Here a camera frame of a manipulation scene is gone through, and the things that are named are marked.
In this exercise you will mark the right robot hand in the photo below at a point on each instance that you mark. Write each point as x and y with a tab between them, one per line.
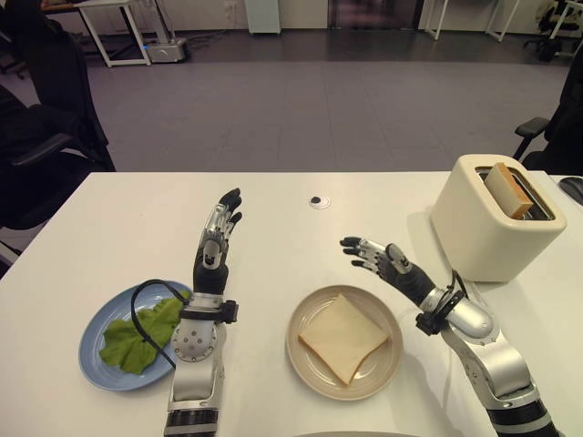
407	277

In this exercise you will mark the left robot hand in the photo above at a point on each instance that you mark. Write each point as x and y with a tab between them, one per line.
210	273

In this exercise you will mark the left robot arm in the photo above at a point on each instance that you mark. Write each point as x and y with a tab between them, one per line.
193	346

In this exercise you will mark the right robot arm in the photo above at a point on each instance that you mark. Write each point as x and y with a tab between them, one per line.
494	359

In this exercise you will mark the cream toaster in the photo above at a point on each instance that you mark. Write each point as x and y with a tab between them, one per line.
478	236

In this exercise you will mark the bread slice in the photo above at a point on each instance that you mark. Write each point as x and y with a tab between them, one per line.
503	189
341	339

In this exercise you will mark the green lettuce leaf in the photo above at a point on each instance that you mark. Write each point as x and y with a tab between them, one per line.
123	346

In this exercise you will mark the beige plate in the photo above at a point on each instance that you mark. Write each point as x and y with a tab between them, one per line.
314	373

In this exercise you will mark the blue plate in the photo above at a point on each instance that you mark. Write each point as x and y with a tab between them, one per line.
98	368

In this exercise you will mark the black office chair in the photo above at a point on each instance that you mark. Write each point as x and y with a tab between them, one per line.
558	23
50	114
562	132

